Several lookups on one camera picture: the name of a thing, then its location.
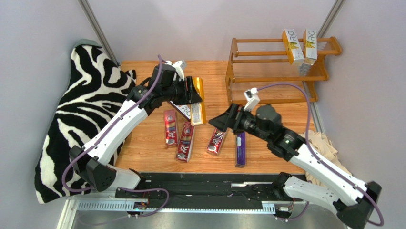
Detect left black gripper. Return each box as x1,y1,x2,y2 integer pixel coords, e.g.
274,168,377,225
162,76,203,106

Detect silver yellow R.O.C.S. toothpaste box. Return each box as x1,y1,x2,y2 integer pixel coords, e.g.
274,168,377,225
282,29,305,66

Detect orange white R.O.C.S. toothpaste box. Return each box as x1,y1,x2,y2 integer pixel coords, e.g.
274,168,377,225
303,29,317,65

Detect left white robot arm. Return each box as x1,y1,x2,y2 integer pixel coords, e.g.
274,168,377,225
69,60,202,192

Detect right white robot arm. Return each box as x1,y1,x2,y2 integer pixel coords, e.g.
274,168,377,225
209,104,382,229

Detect orange wooden shelf rack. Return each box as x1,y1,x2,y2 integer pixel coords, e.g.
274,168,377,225
225,36,343,104

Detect purple white R.O.C.S. toothpaste box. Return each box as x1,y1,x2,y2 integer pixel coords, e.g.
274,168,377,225
169,101,191,122

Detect red 3D toothpaste box right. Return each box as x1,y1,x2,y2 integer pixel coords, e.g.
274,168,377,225
206,128,227,156

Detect red 3d toothpaste box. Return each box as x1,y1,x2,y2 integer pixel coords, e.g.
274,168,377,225
206,128,227,156
175,122,194,162

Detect small red toothpaste box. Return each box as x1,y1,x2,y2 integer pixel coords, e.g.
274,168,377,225
164,109,178,147

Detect red 3D toothpaste box left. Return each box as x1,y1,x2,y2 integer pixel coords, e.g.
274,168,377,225
175,122,194,162

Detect zebra pattern cushion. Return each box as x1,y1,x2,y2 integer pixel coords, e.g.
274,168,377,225
34,39,136,204

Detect beige crumpled cloth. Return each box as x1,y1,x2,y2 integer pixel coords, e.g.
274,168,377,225
308,130,352,175

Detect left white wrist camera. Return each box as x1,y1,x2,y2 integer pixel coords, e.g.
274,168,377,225
163,60,187,82

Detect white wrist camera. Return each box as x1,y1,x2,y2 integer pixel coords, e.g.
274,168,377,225
244,87,260,112
163,60,187,82

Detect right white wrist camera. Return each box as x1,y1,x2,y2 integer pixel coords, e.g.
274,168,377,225
244,87,260,112

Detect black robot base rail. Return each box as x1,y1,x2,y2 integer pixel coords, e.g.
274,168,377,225
76,171,295,220

